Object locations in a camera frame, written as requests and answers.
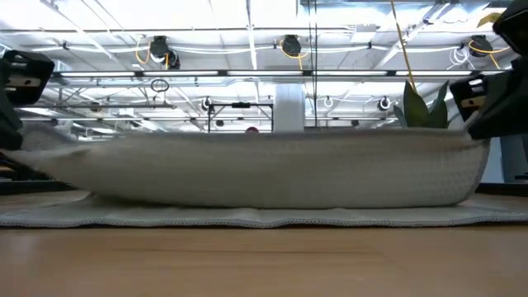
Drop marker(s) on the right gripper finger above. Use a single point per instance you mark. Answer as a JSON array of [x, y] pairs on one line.
[[503, 111]]

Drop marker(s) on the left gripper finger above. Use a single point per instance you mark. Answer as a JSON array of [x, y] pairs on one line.
[[8, 123]]

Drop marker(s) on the grey microfiber towel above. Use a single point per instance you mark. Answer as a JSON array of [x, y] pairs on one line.
[[264, 173]]

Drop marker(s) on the potted plant in white pot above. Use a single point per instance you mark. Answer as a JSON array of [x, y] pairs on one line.
[[416, 109]]

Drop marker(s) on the dark hanging ceiling fixture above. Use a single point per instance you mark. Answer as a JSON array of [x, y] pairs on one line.
[[160, 46]]

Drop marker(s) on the white building column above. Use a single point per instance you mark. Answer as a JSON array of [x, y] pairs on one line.
[[288, 107]]

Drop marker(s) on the round black overhead camera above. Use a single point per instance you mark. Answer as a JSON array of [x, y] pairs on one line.
[[291, 45], [479, 44]]

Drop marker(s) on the black distant rig frame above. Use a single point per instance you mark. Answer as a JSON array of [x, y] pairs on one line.
[[241, 105]]

